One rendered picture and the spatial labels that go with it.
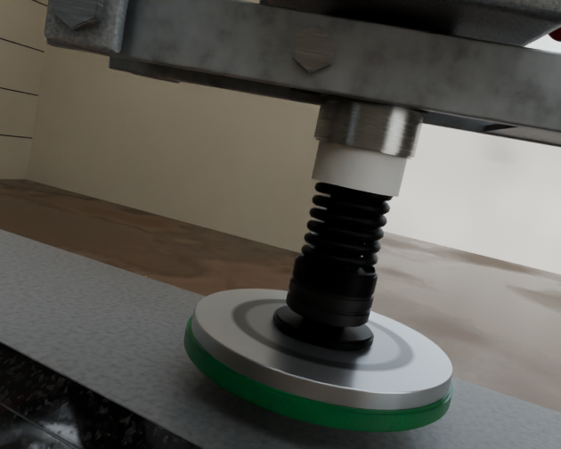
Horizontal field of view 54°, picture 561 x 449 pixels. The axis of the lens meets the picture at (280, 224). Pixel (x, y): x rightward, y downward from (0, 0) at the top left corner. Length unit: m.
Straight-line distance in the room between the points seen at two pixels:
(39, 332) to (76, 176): 6.28
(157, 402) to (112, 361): 0.07
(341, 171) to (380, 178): 0.03
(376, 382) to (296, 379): 0.06
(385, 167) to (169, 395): 0.23
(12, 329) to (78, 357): 0.07
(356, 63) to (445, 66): 0.06
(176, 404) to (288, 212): 5.15
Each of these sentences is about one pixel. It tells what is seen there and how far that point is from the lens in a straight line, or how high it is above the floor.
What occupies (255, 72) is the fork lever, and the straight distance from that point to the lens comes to 0.39.
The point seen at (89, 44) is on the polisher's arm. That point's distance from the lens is 0.40.
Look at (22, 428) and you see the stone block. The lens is 0.45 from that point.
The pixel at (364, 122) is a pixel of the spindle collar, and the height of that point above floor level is 1.05.
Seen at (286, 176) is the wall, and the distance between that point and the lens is 5.55.
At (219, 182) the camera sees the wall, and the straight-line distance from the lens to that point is 5.82.
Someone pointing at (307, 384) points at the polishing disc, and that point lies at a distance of 0.37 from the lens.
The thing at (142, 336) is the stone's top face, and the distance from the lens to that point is 0.54.
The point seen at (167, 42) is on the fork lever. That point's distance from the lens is 0.41.
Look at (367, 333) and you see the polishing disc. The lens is 0.46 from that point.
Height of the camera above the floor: 1.02
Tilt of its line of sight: 8 degrees down
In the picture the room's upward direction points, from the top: 12 degrees clockwise
